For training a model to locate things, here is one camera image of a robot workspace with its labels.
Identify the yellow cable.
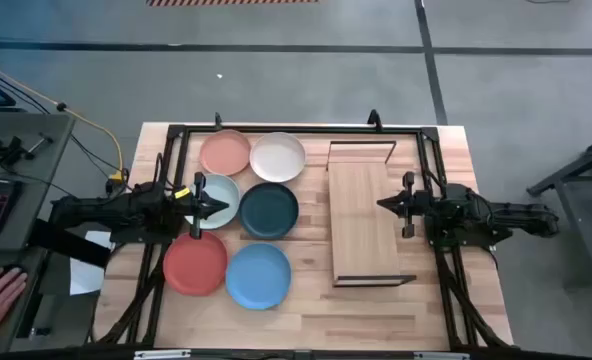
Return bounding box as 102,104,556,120
0,55,127,184

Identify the white plate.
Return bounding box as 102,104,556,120
249,131,307,183

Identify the black metal cart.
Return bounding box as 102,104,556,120
525,130,592,281

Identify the white paper sheet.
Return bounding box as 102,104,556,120
69,230,115,296

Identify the black clamp tool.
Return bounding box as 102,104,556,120
0,132,55,169

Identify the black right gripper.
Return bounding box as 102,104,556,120
376,171,430,240

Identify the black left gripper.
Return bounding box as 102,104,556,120
173,172,230,240

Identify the black flat bar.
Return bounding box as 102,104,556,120
28,218,113,269

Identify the silver metal bracket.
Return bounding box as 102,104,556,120
134,349,193,360
413,352,471,360

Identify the grey desk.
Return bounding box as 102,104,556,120
0,110,76,354

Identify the red plate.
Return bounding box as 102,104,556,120
162,230,229,297

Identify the salmon pink plate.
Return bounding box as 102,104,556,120
199,129,252,177

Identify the black aluminium table frame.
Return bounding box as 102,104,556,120
93,109,515,351

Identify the blue plate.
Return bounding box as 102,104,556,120
225,242,293,311

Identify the pale mint plate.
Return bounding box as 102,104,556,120
184,173,241,231

